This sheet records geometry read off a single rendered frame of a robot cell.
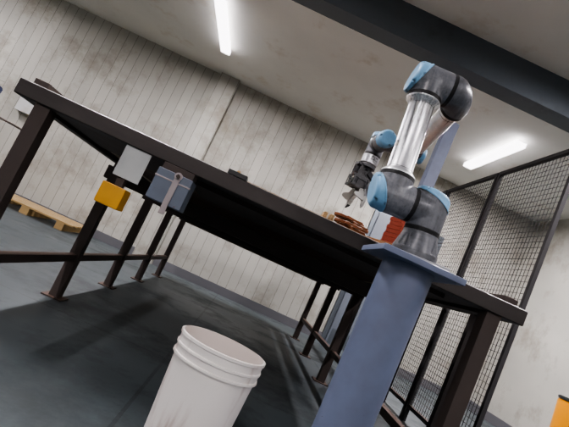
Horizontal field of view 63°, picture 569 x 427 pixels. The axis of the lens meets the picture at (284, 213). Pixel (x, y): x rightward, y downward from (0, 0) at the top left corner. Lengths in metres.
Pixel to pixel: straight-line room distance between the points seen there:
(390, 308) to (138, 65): 6.62
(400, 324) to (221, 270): 5.57
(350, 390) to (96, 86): 6.74
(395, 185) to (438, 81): 0.39
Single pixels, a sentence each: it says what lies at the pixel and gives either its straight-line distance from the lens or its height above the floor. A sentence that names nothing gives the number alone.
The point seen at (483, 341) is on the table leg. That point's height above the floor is 0.74.
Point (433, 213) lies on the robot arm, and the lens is 1.53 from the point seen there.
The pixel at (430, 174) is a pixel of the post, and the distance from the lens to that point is 4.02.
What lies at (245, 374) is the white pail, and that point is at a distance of 1.51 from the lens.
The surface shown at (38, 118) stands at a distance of 1.94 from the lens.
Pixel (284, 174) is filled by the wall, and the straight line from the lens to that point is 7.03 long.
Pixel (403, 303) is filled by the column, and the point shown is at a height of 0.73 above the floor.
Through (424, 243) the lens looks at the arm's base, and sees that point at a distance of 1.51.
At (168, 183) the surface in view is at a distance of 1.73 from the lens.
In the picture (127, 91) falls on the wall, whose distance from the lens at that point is 7.55.
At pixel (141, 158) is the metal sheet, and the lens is 1.79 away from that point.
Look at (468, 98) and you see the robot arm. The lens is 1.72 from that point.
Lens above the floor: 0.66
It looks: 7 degrees up
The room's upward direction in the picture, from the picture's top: 25 degrees clockwise
